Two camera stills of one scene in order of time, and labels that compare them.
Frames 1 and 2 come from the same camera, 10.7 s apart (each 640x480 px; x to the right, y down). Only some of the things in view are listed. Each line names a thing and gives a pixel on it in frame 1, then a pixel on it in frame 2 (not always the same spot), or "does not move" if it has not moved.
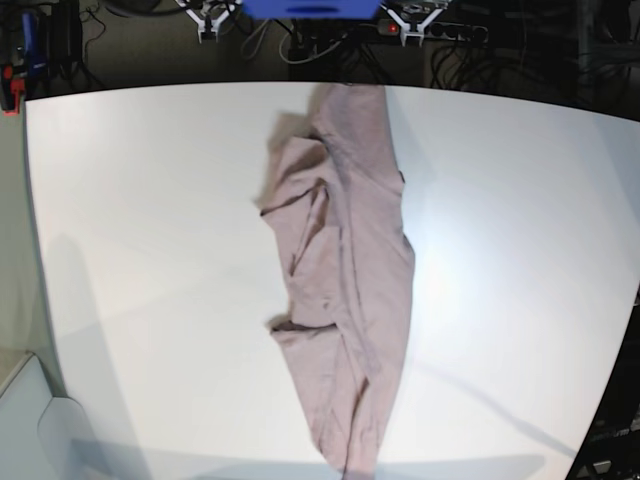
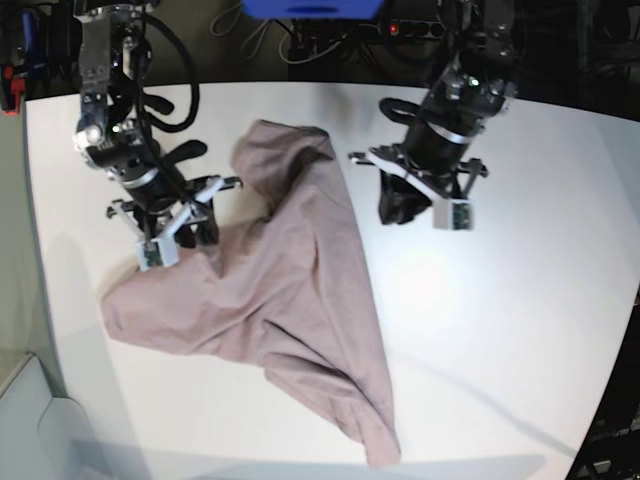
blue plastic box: [311, 9] does not move
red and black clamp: [10, 91] does not move
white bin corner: [43, 437] does not move
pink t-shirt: [334, 200] -> [288, 287]
